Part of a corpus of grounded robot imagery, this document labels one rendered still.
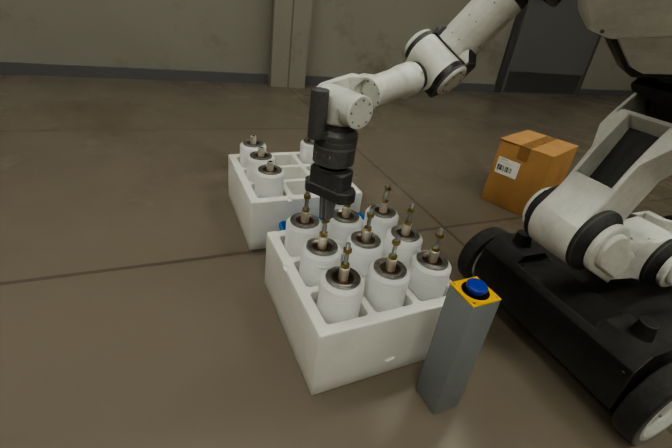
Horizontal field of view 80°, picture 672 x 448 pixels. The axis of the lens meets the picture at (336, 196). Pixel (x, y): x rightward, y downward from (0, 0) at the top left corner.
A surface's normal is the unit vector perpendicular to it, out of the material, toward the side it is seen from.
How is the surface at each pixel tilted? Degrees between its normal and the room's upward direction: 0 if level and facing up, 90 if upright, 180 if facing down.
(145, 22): 90
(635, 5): 133
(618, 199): 90
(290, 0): 90
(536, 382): 0
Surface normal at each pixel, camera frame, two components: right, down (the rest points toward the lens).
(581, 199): -0.61, -0.53
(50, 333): 0.12, -0.88
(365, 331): 0.40, 0.47
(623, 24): -0.60, 0.78
